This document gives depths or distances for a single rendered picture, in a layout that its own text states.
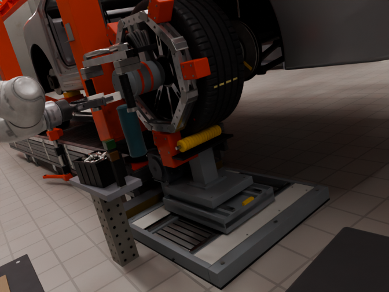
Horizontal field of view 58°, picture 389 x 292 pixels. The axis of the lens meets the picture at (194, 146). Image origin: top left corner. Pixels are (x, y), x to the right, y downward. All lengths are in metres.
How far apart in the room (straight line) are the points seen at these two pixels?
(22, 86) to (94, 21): 1.01
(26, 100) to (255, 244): 1.07
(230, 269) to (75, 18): 1.41
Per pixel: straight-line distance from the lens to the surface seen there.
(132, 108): 1.40
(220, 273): 1.48
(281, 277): 1.53
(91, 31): 1.99
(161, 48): 1.70
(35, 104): 1.07
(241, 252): 1.55
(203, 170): 1.83
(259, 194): 1.79
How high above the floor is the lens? 0.96
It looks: 17 degrees down
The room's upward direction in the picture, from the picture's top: 13 degrees counter-clockwise
